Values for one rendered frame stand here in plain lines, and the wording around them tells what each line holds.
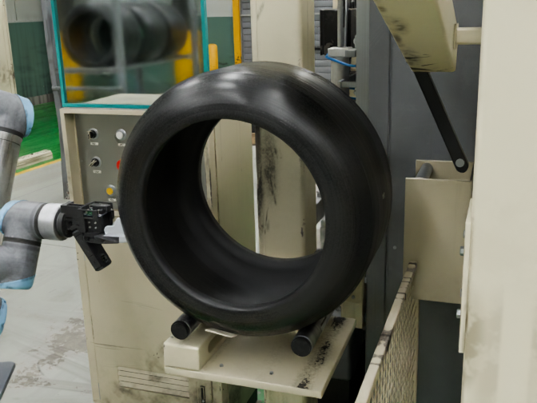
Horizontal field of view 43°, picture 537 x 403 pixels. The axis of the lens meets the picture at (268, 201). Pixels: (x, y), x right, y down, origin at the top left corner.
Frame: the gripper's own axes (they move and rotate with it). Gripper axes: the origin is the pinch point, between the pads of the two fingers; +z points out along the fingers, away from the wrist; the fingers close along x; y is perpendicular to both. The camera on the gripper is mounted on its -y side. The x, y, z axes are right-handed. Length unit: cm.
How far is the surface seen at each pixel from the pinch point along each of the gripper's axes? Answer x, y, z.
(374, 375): -34, -6, 62
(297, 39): 27, 44, 31
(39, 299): 163, -110, -165
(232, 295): 6.2, -14.6, 20.5
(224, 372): -8.8, -26.2, 24.3
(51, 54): 295, 15, -236
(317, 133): -11, 29, 46
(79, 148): 68, 4, -61
